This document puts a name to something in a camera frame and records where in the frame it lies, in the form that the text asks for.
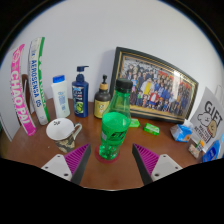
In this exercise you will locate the blue round-topped container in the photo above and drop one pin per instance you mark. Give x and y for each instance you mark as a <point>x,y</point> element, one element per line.
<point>212,152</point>

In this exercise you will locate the small printed box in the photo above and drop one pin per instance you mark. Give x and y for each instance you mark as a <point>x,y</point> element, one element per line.
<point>195,149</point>

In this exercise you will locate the dark blue pump bottle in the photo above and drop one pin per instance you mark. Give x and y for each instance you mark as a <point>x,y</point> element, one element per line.
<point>80,96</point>

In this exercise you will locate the green plastic drink bottle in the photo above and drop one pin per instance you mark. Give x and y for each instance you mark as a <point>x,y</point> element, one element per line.
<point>115,130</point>

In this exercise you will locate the yellow-brown pump bottle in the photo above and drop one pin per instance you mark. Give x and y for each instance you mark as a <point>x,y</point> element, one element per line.
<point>101,103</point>

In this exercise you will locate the white and green tube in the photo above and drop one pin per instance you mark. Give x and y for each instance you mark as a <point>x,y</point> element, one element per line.
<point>38,83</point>

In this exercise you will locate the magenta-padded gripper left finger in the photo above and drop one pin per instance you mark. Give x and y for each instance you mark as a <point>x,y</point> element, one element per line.
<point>71,163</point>

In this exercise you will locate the light blue tissue pack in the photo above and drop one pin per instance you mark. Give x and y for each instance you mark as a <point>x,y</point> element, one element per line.
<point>181,132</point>

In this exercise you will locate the small green packet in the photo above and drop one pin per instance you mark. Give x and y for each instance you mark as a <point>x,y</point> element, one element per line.
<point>152,129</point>
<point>135,123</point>

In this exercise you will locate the pink and white tube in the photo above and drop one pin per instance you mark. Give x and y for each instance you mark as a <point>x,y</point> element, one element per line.
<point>21,96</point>

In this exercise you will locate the framed group picture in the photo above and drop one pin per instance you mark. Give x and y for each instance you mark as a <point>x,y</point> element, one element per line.
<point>156,83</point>

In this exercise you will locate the camouflage mug with white inside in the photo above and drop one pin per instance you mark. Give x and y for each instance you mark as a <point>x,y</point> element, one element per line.
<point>61,130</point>

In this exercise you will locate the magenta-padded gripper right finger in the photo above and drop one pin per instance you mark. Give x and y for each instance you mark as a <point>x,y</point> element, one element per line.
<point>151,163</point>

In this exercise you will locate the white bottle with blue cap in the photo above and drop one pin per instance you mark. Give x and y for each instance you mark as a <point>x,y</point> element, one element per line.
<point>61,100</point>

